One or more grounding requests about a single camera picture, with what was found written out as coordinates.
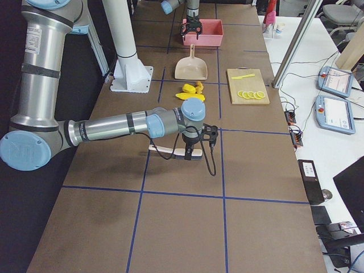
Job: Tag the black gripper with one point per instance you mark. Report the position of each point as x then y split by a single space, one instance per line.
193 21
190 140

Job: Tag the beige hand brush black bristles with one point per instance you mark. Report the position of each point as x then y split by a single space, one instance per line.
177 153

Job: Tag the beige plastic dustpan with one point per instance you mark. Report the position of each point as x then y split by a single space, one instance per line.
191 67

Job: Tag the yellow toy corn cob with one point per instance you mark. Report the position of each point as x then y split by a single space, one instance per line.
185 96

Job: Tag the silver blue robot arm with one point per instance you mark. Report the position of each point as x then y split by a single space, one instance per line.
171 5
35 136

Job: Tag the pink plastic bin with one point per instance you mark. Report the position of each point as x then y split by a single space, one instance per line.
212 34

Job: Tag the yellow plastic knife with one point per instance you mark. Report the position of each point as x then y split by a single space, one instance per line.
243 76

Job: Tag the pink towel on rack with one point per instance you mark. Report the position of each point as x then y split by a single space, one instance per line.
270 16

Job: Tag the bamboo cutting board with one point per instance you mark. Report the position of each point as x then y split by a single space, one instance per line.
253 84

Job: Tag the paper cup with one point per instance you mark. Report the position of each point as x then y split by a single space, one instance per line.
279 27

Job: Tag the orange black connector far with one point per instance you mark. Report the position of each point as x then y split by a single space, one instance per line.
290 117

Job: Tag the orange black connector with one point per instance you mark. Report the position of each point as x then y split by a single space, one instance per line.
290 117
296 136

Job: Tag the orange black connector near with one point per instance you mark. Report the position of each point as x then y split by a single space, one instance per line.
296 136

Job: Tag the black box with label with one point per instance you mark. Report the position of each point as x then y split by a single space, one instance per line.
310 182

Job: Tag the near teach pendant tablet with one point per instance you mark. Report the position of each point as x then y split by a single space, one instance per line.
334 114

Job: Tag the teach pendant tablet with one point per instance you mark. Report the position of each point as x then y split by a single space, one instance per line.
334 114
335 81

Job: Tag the far teach pendant tablet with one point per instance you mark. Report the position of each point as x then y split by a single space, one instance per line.
335 81

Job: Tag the grey office chair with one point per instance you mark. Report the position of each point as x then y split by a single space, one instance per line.
345 17

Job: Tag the black monitor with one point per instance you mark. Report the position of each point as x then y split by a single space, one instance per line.
349 184

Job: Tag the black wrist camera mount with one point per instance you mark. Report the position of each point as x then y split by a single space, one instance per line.
209 134

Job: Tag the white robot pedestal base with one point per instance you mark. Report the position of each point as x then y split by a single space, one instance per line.
130 74

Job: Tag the aluminium frame post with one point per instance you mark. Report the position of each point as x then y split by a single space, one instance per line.
306 20

